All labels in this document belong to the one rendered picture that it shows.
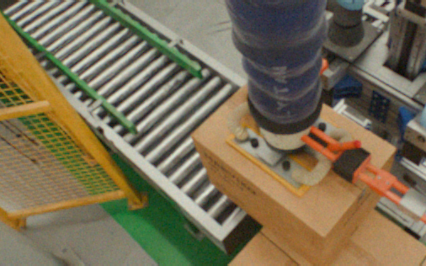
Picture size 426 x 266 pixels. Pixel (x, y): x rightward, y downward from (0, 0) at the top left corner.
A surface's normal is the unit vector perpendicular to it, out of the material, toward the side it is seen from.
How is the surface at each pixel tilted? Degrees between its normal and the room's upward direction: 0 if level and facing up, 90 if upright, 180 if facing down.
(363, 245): 0
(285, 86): 70
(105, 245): 0
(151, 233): 0
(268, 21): 78
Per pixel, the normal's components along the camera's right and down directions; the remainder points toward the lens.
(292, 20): 0.36, 0.59
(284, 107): 0.12, 0.63
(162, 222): -0.08, -0.54
